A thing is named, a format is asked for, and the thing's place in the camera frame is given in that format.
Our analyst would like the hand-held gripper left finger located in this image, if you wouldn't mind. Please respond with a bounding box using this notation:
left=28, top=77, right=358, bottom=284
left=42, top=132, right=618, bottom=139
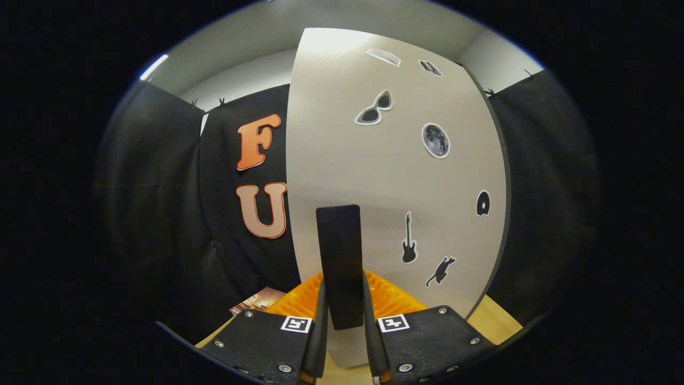
left=213, top=270, right=329, bottom=385

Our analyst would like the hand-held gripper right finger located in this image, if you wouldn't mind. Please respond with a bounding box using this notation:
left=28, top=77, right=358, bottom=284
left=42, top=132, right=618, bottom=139
left=362, top=270, right=498, bottom=385

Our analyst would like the black door handle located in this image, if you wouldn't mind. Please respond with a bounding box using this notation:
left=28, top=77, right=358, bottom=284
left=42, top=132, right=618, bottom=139
left=316, top=204, right=365, bottom=330

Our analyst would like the beige shoe cabinet door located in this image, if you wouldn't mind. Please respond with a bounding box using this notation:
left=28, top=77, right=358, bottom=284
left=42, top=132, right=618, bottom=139
left=286, top=27, right=507, bottom=368

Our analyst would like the brown cover book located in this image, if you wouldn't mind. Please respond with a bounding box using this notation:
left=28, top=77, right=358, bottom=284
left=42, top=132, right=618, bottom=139
left=230, top=287, right=286, bottom=316

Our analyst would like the black backdrop cloth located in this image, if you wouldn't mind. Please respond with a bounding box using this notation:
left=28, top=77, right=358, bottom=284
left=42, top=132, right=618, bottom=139
left=94, top=70, right=602, bottom=343

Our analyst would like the narrow ceiling light strip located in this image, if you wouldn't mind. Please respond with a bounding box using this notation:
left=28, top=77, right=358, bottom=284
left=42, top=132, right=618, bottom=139
left=140, top=53, right=169, bottom=82

